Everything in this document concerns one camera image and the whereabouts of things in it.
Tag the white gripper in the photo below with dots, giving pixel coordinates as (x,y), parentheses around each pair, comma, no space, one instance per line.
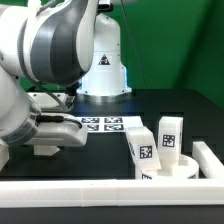
(63,130)

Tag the white U-shaped fence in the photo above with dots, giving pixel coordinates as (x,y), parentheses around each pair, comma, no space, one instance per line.
(91,193)

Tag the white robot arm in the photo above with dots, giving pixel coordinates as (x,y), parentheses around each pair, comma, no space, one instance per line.
(58,43)

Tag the white marker sheet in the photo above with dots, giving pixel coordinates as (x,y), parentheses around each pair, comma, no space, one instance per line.
(110,124)

